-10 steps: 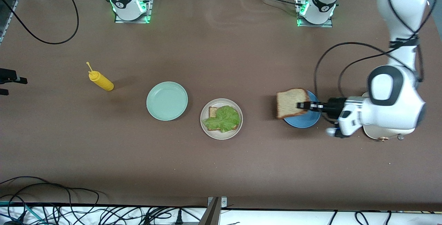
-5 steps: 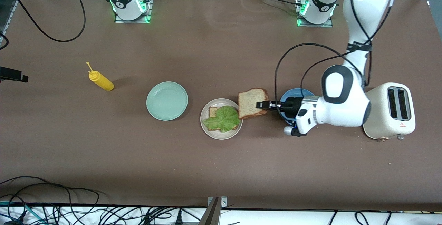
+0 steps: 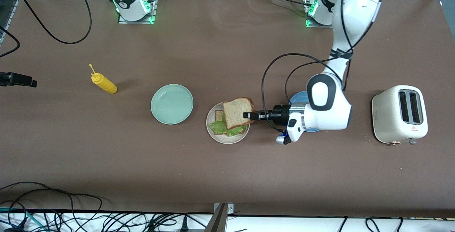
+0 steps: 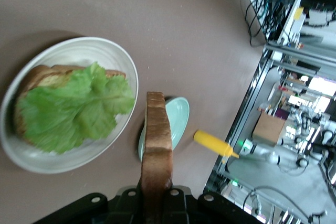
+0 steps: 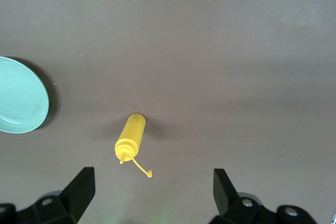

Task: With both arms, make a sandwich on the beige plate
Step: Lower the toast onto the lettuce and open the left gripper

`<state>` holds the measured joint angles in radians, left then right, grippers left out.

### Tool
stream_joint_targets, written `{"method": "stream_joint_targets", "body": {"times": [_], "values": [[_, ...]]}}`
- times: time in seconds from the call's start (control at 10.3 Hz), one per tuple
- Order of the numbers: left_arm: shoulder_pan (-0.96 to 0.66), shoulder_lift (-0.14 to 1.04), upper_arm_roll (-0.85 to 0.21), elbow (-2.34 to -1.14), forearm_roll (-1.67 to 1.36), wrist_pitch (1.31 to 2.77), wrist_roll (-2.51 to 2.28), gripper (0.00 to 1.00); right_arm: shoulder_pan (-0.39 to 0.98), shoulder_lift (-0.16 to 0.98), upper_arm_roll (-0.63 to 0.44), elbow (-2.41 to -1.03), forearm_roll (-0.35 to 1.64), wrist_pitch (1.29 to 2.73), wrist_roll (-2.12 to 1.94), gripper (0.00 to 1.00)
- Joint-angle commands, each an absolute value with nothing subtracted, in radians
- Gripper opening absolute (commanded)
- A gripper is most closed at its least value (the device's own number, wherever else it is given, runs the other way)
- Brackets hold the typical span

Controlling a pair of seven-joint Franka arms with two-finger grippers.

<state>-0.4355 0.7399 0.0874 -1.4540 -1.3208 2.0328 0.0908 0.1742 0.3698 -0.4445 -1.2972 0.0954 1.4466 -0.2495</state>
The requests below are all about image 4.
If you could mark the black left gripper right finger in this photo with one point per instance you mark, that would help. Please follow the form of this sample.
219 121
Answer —
199 208

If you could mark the mint green plate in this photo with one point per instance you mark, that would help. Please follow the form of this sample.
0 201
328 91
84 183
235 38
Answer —
180 119

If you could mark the yellow squeeze bottle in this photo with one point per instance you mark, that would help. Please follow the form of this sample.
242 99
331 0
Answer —
212 144

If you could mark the beige plate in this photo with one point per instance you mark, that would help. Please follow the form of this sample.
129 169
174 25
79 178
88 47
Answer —
86 48

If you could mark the aluminium table frame rail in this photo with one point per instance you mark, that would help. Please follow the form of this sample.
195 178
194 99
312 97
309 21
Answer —
244 108

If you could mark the brown cardboard box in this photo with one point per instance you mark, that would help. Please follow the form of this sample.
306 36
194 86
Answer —
269 129

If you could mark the green lettuce leaf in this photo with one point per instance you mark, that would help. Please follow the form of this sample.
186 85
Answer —
73 113

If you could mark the brown bread slice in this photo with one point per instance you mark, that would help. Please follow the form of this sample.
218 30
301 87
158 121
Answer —
157 142
39 74

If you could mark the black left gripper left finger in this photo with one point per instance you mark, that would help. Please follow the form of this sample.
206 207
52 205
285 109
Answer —
110 211

